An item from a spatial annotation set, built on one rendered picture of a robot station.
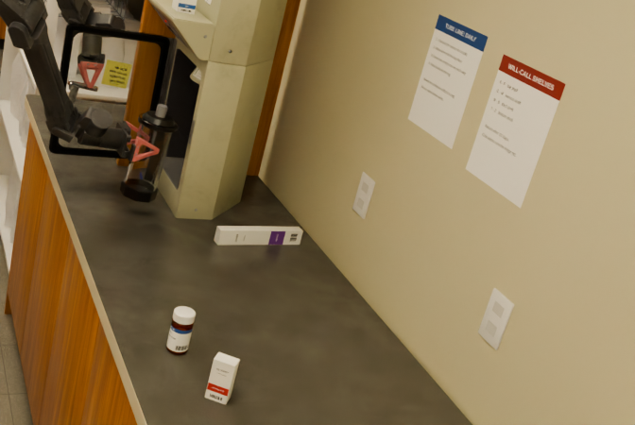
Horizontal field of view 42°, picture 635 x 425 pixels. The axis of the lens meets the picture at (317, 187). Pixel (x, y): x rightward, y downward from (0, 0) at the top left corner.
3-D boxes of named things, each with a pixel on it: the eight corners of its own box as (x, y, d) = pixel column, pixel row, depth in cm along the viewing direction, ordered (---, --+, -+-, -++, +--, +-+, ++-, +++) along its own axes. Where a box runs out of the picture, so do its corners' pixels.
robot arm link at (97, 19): (75, -4, 244) (65, 20, 241) (106, -7, 239) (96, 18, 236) (98, 21, 254) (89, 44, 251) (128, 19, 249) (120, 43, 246)
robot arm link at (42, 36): (21, -9, 186) (1, 25, 181) (44, -6, 186) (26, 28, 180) (62, 110, 222) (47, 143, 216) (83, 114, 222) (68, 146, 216)
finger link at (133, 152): (157, 132, 228) (124, 127, 223) (164, 143, 223) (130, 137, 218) (150, 155, 230) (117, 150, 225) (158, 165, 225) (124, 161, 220)
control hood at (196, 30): (176, 30, 249) (182, -3, 246) (208, 61, 223) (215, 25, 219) (138, 24, 244) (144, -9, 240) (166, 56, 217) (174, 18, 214)
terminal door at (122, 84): (147, 161, 262) (171, 37, 248) (47, 153, 247) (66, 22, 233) (146, 159, 262) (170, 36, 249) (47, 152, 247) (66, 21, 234)
